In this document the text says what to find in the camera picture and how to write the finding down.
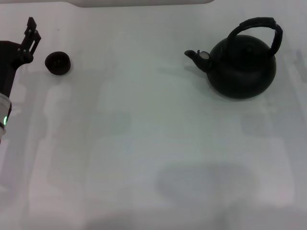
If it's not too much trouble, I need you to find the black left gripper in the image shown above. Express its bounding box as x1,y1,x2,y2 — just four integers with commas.
0,17,42,99

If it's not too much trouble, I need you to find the small black teacup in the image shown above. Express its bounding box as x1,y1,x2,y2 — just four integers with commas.
45,51,72,76

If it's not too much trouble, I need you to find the black round teapot with handle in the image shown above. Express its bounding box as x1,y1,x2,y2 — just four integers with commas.
184,16,283,101

